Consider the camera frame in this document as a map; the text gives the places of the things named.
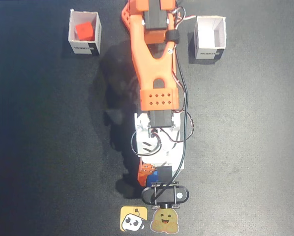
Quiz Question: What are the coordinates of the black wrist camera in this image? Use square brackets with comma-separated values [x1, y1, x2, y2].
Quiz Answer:
[140, 180, 190, 210]

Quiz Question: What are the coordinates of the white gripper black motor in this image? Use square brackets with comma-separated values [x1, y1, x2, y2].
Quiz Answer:
[137, 156, 186, 188]

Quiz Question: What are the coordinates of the white cardboard box black label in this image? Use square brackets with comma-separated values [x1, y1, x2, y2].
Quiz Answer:
[194, 15, 227, 60]
[67, 9, 103, 56]

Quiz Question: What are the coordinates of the hugging face emoji sticker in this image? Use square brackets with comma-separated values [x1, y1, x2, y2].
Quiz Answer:
[149, 207, 181, 234]

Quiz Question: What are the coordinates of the black cable strap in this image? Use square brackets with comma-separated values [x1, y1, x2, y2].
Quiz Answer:
[165, 30, 181, 45]

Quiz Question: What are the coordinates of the black camera cable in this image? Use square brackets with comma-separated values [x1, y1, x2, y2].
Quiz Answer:
[159, 4, 190, 192]

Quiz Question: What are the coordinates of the yellow robot face sticker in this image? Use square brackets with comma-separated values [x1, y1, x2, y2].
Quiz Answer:
[119, 206, 148, 233]

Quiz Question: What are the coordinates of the blue cube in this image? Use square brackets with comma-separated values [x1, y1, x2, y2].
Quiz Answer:
[147, 171, 160, 188]

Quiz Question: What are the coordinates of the thin servo wire bundle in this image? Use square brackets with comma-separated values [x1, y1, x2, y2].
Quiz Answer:
[171, 5, 198, 28]
[130, 129, 163, 156]
[172, 112, 195, 144]

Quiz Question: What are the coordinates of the dark grey felt mat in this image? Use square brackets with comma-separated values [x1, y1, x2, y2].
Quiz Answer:
[0, 0, 294, 236]

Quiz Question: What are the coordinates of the red cube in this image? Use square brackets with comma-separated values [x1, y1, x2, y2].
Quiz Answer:
[75, 21, 94, 41]

